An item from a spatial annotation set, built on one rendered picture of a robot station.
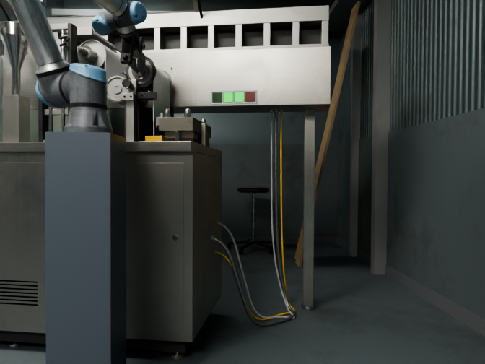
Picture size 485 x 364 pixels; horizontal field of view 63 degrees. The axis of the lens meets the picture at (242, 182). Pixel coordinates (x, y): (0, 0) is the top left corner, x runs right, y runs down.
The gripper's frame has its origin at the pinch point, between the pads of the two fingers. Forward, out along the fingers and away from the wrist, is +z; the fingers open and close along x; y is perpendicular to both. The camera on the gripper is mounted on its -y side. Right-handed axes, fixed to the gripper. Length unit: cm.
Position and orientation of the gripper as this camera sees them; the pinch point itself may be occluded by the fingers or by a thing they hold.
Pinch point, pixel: (139, 73)
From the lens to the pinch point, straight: 194.4
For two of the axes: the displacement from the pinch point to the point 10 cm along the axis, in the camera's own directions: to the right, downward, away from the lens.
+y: 0.9, -7.8, 6.2
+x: -9.9, -0.1, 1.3
